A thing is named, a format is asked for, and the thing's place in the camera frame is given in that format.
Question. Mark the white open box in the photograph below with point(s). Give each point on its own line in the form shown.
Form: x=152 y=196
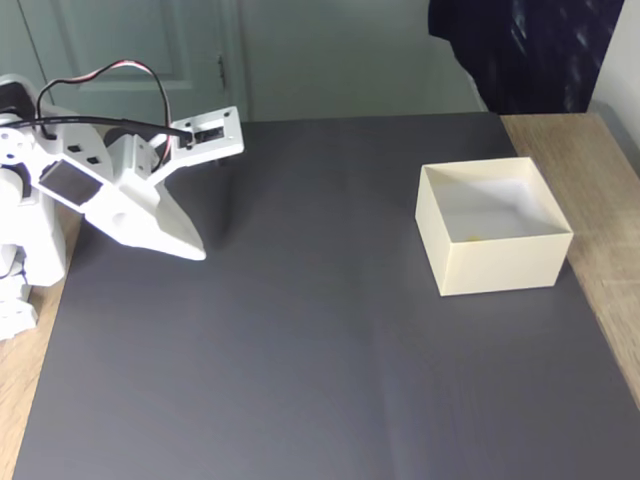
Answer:
x=500 y=265

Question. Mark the metal door latch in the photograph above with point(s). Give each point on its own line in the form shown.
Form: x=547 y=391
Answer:
x=221 y=69

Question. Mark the dark grey table mat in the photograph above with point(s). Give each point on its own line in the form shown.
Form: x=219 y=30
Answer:
x=300 y=350

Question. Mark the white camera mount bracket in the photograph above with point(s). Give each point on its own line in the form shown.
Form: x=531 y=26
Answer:
x=231 y=145

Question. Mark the dark hanging garment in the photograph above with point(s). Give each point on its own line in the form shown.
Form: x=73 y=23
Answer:
x=525 y=50

